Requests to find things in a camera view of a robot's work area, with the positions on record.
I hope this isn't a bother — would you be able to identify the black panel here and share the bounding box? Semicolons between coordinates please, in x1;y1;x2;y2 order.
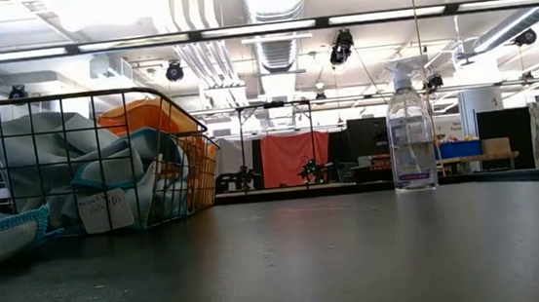
344;115;394;165
476;107;536;173

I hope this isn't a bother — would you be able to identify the hanging orange cloth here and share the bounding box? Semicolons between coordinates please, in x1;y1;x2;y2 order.
258;130;335;190

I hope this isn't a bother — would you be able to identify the clear spray bottle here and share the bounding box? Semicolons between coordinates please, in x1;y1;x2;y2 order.
381;56;441;195

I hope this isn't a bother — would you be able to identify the white pillar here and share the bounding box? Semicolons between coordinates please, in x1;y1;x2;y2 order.
457;85;507;143

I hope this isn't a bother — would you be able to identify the blue plastic bin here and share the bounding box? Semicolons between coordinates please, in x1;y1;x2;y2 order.
433;138;484;161

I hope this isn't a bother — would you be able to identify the wooden table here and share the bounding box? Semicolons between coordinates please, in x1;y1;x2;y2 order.
436;150;521;177

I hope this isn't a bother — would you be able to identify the white paper tag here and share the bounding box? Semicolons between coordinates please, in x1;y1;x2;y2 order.
75;185;136;236

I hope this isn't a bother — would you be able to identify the cardboard box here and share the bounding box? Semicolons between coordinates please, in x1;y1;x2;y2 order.
481;136;514;157

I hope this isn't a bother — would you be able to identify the silver ceiling duct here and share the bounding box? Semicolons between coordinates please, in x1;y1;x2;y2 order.
241;0;315;76
470;5;539;54

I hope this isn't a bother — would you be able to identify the black ceiling camera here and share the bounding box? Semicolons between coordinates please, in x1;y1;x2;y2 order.
164;59;185;83
327;27;357;67
422;72;445;93
8;82;29;100
513;27;539;48

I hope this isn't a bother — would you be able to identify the thin hanging cable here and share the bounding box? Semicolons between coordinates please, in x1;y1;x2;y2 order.
407;0;444;177

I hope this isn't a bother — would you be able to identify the gold wire basket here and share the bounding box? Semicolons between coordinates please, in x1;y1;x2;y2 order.
169;125;227;215

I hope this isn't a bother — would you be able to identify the black metal frame stand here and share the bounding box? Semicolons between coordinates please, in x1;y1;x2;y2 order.
234;97;321;194

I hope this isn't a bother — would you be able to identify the wire basket with paper tag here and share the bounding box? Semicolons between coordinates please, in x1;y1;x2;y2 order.
0;81;217;243

